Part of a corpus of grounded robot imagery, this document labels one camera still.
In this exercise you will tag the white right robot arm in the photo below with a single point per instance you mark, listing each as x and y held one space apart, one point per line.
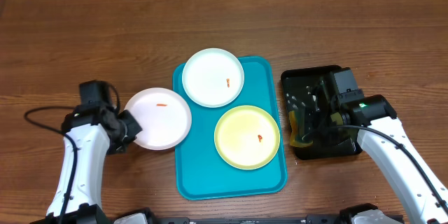
375 126

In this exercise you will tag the black water tray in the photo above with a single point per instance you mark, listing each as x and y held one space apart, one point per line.
297 98

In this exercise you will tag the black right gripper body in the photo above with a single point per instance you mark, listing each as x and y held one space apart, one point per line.
327 119

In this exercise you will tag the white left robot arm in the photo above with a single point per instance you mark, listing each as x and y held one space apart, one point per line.
90 134

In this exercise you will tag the black front rail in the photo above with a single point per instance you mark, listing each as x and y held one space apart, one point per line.
310 219

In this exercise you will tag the yellow green sponge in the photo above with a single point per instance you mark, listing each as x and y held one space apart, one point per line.
297 124

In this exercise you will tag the yellow plate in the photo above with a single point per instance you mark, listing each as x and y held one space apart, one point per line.
247 137

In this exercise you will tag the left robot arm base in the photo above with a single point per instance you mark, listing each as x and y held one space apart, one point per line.
95 215

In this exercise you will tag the teal plastic tray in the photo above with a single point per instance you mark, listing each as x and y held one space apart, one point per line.
201 173

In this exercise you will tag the white plate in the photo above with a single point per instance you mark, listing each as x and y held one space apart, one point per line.
213 77

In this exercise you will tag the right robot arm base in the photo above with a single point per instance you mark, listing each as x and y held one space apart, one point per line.
367 214

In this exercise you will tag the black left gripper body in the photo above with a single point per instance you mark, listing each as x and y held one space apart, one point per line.
130 129

